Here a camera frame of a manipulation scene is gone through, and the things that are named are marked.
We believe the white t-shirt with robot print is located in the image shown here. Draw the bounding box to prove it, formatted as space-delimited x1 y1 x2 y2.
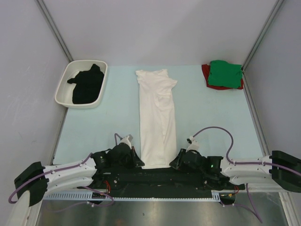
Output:
135 69 177 170

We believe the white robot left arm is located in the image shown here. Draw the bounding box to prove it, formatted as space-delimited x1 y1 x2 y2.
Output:
8 143 145 206

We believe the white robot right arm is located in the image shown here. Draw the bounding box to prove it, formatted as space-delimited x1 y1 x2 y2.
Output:
169 149 301 193

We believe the black t-shirt in bin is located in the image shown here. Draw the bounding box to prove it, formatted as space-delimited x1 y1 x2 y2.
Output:
67 64 104 105

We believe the white plastic bin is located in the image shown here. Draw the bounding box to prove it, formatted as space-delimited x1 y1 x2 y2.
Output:
55 60 108 109

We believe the green folded t-shirt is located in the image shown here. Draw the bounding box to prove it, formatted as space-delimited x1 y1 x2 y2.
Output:
208 60 243 89

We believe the red folded t-shirt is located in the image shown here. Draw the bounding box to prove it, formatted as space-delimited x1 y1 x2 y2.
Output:
202 65 244 90

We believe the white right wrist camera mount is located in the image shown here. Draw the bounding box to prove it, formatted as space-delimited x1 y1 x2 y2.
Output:
186 136 199 151

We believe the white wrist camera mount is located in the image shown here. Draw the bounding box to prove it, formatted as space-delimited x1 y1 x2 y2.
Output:
120 135 133 149
186 136 199 151

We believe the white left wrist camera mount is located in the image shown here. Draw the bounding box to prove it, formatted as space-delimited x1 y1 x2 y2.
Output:
120 135 133 149

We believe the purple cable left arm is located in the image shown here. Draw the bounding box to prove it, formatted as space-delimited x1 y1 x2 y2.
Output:
8 133 122 212

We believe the white slotted cable duct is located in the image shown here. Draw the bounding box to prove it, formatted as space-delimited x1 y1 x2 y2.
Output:
43 190 223 203

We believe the left aluminium corner post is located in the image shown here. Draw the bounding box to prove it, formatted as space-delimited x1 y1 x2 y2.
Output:
35 0 73 62

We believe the aluminium corner post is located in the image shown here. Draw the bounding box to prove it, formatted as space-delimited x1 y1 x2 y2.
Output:
240 0 286 71
35 0 73 62

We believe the right aluminium corner post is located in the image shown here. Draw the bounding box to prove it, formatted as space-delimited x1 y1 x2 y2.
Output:
240 0 286 71

